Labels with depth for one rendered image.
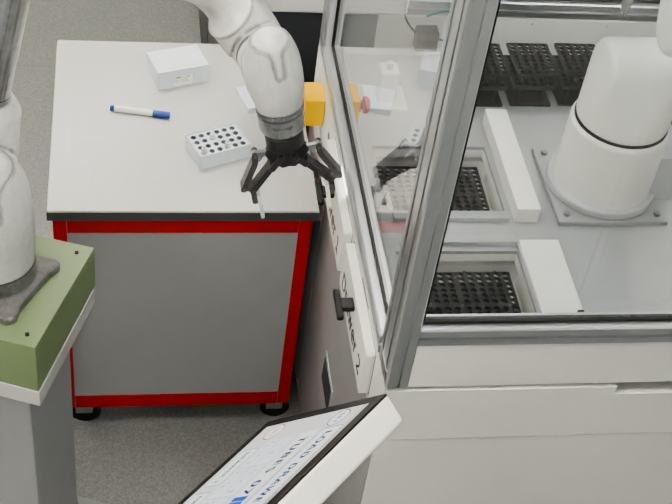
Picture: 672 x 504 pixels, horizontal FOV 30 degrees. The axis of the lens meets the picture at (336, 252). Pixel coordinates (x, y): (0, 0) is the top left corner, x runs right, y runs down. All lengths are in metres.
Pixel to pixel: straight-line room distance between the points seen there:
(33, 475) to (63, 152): 0.71
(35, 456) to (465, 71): 1.30
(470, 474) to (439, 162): 0.79
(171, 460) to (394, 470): 0.97
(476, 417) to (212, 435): 1.14
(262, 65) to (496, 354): 0.65
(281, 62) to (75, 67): 0.94
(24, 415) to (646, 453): 1.19
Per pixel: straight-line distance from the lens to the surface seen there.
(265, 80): 2.26
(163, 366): 3.08
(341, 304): 2.32
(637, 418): 2.38
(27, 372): 2.33
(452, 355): 2.12
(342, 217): 2.47
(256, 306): 2.94
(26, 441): 2.57
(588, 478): 2.50
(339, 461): 1.75
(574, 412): 2.31
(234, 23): 2.36
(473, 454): 2.35
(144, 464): 3.19
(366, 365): 2.24
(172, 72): 3.00
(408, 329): 2.06
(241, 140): 2.83
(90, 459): 3.21
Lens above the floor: 2.58
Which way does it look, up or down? 44 degrees down
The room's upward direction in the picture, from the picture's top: 9 degrees clockwise
